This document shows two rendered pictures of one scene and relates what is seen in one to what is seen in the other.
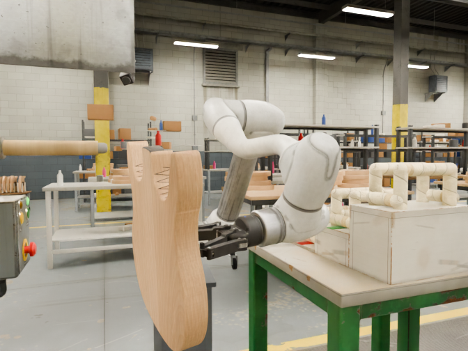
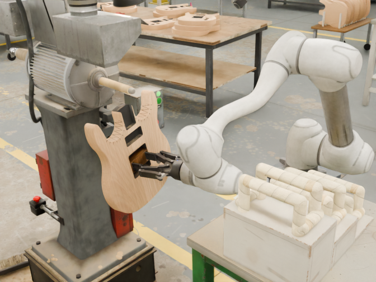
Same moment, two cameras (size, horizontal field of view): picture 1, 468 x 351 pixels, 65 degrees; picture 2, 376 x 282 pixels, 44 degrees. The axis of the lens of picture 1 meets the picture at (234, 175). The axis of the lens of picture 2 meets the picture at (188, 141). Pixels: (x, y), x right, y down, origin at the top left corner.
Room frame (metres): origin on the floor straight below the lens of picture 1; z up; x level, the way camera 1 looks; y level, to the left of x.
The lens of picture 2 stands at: (0.28, -1.30, 1.83)
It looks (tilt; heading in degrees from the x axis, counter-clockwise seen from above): 25 degrees down; 64
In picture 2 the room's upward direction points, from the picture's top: 2 degrees counter-clockwise
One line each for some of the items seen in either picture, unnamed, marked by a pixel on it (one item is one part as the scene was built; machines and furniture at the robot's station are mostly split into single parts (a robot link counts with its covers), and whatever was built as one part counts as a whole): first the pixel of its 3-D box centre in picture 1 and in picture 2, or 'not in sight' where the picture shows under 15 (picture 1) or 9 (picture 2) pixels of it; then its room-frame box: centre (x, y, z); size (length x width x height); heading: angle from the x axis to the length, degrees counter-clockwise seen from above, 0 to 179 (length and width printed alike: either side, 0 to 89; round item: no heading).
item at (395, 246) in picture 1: (409, 237); (277, 238); (0.96, -0.46, 1.02); 0.27 x 0.15 x 0.17; 113
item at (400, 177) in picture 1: (400, 189); (244, 194); (0.88, -0.40, 1.15); 0.03 x 0.03 x 0.09
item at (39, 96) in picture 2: not in sight; (67, 97); (0.66, 0.74, 1.11); 0.36 x 0.24 x 0.04; 109
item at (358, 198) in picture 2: not in sight; (357, 203); (1.32, -0.40, 0.99); 0.03 x 0.03 x 0.09
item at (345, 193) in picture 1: (359, 192); (313, 180); (1.14, -0.39, 1.12); 0.20 x 0.03 x 0.03; 112
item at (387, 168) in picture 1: (400, 168); (287, 178); (0.99, -0.45, 1.20); 0.20 x 0.03 x 0.03; 112
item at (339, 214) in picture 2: not in sight; (334, 218); (1.14, -0.49, 1.04); 0.11 x 0.03 x 0.03; 23
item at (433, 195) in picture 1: (438, 196); (310, 220); (0.99, -0.55, 1.12); 0.11 x 0.03 x 0.03; 23
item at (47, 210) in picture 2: not in sight; (47, 213); (0.49, 0.86, 0.46); 0.25 x 0.07 x 0.08; 109
